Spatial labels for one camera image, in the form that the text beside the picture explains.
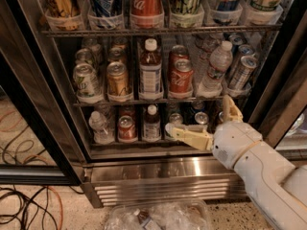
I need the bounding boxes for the silver slim can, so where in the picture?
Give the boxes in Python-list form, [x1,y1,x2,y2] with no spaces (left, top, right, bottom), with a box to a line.
[229,44,255,78]
[228,56,257,90]

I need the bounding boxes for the gold can bottom shelf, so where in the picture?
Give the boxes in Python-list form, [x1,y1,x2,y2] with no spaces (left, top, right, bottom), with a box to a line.
[215,112,224,126]

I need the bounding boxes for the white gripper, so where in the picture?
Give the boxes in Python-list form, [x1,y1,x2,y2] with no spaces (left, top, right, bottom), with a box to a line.
[165,95,262,170]

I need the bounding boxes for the yellow can top shelf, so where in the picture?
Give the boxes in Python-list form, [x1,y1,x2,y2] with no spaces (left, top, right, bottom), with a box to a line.
[46,0,81,31]

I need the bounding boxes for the brown tea bottle blue label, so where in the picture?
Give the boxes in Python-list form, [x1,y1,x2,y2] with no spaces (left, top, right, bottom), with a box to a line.
[139,38,162,100]

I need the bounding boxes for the green white can top shelf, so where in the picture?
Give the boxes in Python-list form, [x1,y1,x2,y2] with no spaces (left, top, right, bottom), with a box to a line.
[169,0,201,28]

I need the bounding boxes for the gold can shelf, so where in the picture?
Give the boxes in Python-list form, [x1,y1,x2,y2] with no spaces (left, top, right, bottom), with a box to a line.
[215,112,224,126]
[106,61,130,97]
[107,47,127,64]

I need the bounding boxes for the blue white can top shelf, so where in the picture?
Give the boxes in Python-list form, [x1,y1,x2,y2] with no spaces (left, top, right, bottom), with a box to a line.
[90,0,122,29]

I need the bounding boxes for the white green can top right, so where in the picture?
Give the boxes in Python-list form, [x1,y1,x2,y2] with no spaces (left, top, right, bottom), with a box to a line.
[246,0,281,25]

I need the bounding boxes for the blue can bottom shelf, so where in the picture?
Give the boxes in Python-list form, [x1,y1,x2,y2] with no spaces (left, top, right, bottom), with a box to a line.
[193,112,209,128]

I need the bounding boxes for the middle white green can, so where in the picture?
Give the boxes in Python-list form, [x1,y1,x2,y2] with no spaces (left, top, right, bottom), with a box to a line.
[75,48,96,67]

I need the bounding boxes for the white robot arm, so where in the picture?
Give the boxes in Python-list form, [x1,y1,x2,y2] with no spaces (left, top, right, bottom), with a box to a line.
[166,95,307,230]

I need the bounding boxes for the green can bottom shelf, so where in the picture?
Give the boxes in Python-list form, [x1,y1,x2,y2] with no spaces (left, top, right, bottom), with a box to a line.
[165,113,183,140]

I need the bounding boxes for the tea bottle bottom shelf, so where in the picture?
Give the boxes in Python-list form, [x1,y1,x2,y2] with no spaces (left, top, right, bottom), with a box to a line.
[143,104,161,142]

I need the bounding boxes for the clear water bottle middle shelf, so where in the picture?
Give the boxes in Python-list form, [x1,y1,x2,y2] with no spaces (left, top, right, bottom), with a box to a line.
[201,41,233,98]

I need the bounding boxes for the red cola can bottom shelf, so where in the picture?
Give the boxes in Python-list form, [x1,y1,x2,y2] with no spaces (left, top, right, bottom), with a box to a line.
[118,115,137,143]

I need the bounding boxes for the front white green can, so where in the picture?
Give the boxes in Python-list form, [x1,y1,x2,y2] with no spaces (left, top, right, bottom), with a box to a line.
[73,63,103,104]

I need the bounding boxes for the clear water bottle shelf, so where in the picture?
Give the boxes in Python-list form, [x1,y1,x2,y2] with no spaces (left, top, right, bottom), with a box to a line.
[201,41,233,98]
[88,111,114,145]

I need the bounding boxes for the front red cola can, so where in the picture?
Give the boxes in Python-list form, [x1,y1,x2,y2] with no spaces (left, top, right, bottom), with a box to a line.
[169,58,194,94]

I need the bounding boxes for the rear red cola can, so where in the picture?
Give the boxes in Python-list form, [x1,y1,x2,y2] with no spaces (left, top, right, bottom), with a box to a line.
[169,45,189,67]

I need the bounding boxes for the front silver slim can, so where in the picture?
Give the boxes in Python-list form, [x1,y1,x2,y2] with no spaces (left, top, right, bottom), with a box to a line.
[228,56,257,90]

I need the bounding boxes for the black and orange floor cables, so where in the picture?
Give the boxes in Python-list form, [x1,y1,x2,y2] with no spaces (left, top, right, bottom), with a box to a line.
[0,110,84,230]

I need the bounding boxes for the clear plastic bin of bottles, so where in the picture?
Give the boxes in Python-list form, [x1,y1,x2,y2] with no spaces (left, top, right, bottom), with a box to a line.
[104,199,213,230]

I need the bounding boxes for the front gold can middle shelf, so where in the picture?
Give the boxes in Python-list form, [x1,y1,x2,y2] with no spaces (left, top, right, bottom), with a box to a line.
[106,61,130,97]

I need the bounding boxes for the clear water bottle bottom shelf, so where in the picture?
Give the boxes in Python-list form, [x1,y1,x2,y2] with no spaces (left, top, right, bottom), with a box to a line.
[88,111,114,145]

